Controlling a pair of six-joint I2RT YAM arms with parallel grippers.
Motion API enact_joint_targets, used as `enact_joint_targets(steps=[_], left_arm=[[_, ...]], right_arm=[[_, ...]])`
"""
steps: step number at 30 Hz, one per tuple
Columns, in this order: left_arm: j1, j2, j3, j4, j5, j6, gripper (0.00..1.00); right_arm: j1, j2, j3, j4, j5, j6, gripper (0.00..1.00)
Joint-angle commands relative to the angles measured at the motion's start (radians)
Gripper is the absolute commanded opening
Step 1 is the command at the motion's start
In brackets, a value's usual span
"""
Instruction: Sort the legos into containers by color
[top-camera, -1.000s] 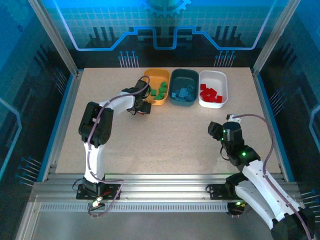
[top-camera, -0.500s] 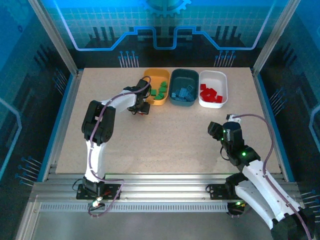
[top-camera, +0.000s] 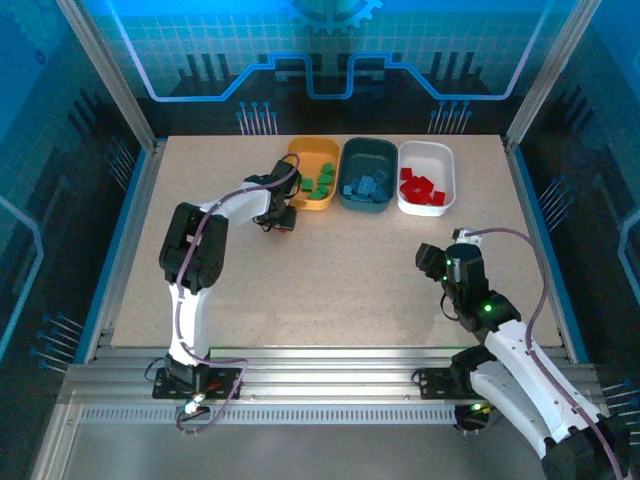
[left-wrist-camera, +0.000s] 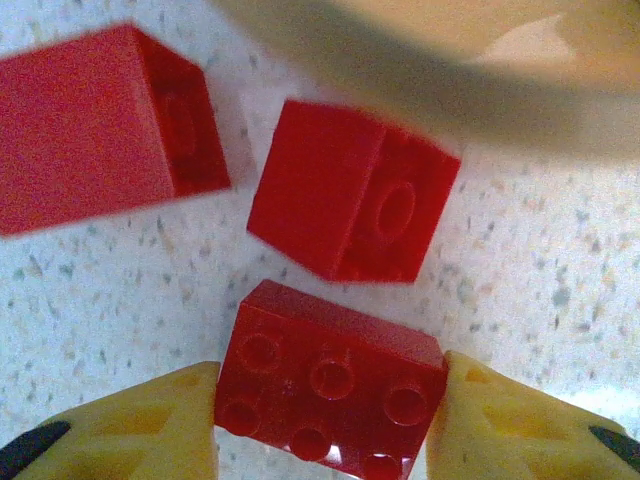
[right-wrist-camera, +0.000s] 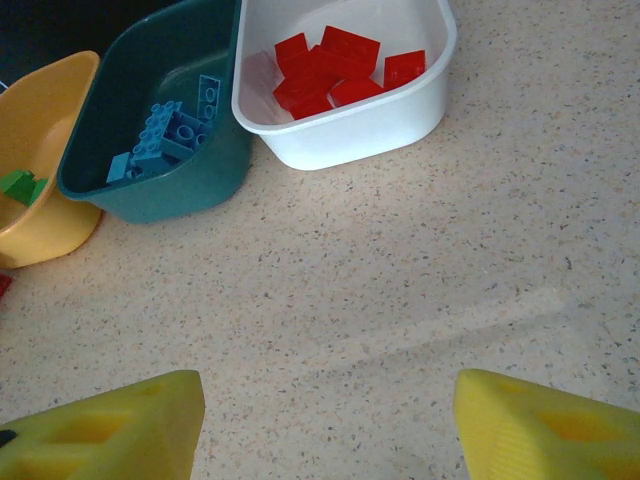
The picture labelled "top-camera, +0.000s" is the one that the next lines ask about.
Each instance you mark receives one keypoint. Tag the green lego brick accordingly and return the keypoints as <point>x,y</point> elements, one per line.
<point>327,168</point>
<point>314,196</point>
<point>325,178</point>
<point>306,185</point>
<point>323,190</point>

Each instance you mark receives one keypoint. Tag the long red lego brick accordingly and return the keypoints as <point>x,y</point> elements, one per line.
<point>422,183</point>

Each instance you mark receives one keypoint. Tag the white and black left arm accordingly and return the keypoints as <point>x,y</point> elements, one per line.
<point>245,202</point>

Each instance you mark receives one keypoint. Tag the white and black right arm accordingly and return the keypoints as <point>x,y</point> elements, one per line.
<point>525,375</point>

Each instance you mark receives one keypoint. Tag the orange plastic container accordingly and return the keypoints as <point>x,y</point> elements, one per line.
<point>310,152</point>

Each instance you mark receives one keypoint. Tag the teal plastic container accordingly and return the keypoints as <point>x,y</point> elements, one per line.
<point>367,155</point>

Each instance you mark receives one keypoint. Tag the white plastic container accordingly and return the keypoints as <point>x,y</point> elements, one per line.
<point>432,162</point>

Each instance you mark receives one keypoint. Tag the base connector with green light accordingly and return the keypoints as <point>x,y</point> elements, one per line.
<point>195,402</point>
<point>472,415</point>

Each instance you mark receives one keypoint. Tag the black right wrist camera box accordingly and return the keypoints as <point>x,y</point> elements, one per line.
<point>429,260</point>

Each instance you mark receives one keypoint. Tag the blue table side rail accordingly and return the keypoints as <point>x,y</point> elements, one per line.
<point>142,190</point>
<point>527,200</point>

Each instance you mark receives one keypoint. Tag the wide aluminium base rail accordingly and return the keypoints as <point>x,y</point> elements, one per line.
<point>325,375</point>

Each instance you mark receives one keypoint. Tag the aluminium frame post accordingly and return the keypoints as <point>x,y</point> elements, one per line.
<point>110,75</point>
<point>549,75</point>

